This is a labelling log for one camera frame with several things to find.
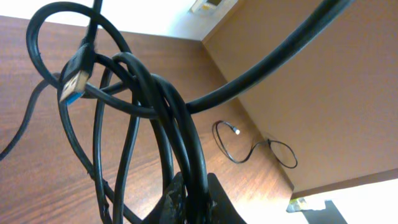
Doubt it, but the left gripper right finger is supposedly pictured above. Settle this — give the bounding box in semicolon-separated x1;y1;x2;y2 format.
207;173;246;224

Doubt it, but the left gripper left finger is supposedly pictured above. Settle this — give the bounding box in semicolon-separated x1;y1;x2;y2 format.
141;172;186;224

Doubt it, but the thin black USB cable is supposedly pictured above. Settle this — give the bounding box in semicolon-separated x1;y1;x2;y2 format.
211;120;299;170

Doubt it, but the thick black USB cable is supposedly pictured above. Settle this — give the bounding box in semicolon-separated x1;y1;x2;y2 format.
0;0;355;224

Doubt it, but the white wall thermostat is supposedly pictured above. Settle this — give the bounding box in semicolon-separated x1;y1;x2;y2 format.
190;0;225;14

